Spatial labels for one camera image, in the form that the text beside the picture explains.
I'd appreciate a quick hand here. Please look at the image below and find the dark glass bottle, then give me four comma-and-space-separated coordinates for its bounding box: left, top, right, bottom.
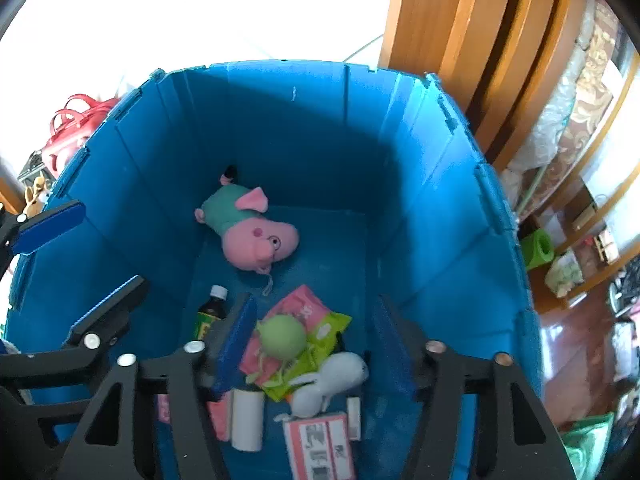
194, 285, 230, 341

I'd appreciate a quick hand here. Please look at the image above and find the white plush toy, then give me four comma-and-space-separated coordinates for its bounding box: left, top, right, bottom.
274, 351, 370, 421

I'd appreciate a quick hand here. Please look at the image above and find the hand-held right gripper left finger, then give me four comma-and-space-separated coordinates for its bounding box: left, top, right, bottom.
55, 292, 259, 480

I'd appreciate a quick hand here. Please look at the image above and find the narrow white box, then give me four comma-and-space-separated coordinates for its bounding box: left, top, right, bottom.
347, 396, 362, 442

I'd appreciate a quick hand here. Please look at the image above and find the green rolled mat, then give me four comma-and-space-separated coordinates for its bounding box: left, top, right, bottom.
520, 229, 555, 270

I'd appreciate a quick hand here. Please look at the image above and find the white tissue pack red print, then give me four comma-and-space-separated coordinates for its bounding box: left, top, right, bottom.
282, 410, 357, 480

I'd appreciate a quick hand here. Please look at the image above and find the pink tissue packet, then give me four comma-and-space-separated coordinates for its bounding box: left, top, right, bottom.
157, 392, 233, 443

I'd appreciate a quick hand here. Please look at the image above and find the green wet wipes packet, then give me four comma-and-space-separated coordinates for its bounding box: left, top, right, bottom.
260, 310, 352, 403

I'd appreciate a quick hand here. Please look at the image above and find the white tissue roll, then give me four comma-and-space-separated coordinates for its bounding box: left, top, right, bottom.
231, 389, 266, 453

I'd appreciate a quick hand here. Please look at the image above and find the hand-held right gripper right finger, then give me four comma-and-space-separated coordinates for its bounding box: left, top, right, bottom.
375, 293, 576, 480

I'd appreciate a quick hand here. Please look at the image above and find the rolled patterned carpet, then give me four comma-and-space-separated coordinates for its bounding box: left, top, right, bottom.
500, 0, 621, 221

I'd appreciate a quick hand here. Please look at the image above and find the white and green bag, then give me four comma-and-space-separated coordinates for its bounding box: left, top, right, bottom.
545, 252, 583, 296

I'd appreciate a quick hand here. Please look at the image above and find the pig plush teal shirt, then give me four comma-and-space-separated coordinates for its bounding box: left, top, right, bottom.
194, 165, 300, 295

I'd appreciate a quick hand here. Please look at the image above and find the green ball plush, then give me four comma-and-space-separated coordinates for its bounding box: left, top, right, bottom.
255, 314, 307, 361

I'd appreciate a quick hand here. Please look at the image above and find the wooden door frame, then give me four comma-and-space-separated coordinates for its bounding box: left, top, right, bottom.
377, 0, 588, 171

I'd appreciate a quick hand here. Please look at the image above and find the red handbag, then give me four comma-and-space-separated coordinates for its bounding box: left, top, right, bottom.
41, 94, 121, 180

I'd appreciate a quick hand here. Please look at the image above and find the blue plastic bin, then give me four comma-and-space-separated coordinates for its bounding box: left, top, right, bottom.
2, 60, 546, 480

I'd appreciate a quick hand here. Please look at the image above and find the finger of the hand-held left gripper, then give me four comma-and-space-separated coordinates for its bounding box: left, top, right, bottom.
0, 200, 87, 273
0, 275, 151, 391

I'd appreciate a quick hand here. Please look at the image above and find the pink wet wipes packet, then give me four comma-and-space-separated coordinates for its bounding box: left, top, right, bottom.
239, 285, 331, 386

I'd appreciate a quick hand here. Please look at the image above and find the brown plush toy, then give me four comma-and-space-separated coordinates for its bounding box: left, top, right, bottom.
22, 175, 51, 218

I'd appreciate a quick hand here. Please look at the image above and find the green plastic bag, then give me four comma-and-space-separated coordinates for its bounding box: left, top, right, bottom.
560, 412, 616, 480

